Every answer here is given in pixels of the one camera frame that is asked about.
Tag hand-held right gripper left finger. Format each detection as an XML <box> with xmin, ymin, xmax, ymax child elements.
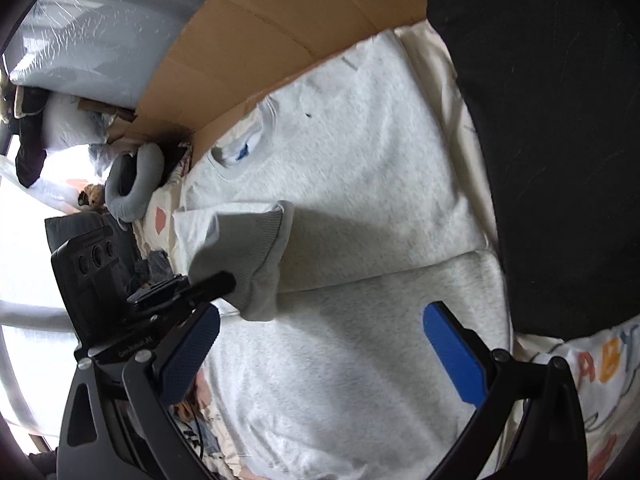
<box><xmin>57</xmin><ymin>302</ymin><xmax>221</xmax><ymax>480</ymax></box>

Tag plastic-wrapped grey mattress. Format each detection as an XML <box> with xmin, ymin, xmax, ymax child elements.
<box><xmin>10</xmin><ymin>0</ymin><xmax>237</xmax><ymax>109</ymax></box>

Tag flat cardboard sheet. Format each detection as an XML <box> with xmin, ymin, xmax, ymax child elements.
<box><xmin>107</xmin><ymin>0</ymin><xmax>437</xmax><ymax>162</ymax></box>

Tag light grey sweatshirt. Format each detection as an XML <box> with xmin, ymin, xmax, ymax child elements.
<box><xmin>172</xmin><ymin>27</ymin><xmax>514</xmax><ymax>480</ymax></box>

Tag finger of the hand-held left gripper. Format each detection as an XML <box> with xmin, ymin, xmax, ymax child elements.
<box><xmin>188</xmin><ymin>270</ymin><xmax>237</xmax><ymax>307</ymax></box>

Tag cream bear print bedsheet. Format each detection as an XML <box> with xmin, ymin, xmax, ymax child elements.
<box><xmin>132</xmin><ymin>25</ymin><xmax>640</xmax><ymax>480</ymax></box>

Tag white pillow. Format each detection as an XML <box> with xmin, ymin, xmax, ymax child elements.
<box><xmin>42</xmin><ymin>95</ymin><xmax>112</xmax><ymax>152</ymax></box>

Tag black folded garment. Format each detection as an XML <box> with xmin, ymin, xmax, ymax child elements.
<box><xmin>426</xmin><ymin>0</ymin><xmax>640</xmax><ymax>342</ymax></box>

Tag clear plastic bag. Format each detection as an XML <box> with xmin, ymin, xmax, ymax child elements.
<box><xmin>90</xmin><ymin>142</ymin><xmax>121</xmax><ymax>181</ymax></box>

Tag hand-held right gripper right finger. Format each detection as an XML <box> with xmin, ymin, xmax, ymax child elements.
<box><xmin>422</xmin><ymin>301</ymin><xmax>588</xmax><ymax>480</ymax></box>

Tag blue denim jeans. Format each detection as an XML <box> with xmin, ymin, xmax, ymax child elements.
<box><xmin>132</xmin><ymin>250</ymin><xmax>174</xmax><ymax>287</ymax></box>

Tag black cloth on pillow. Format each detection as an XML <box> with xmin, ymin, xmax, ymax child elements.
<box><xmin>12</xmin><ymin>85</ymin><xmax>49</xmax><ymax>189</ymax></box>

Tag grey neck pillow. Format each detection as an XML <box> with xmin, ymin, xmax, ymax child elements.
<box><xmin>104</xmin><ymin>141</ymin><xmax>164</xmax><ymax>222</ymax></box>

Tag brown plush bear toy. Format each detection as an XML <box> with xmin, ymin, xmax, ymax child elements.
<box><xmin>77</xmin><ymin>185</ymin><xmax>107</xmax><ymax>209</ymax></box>

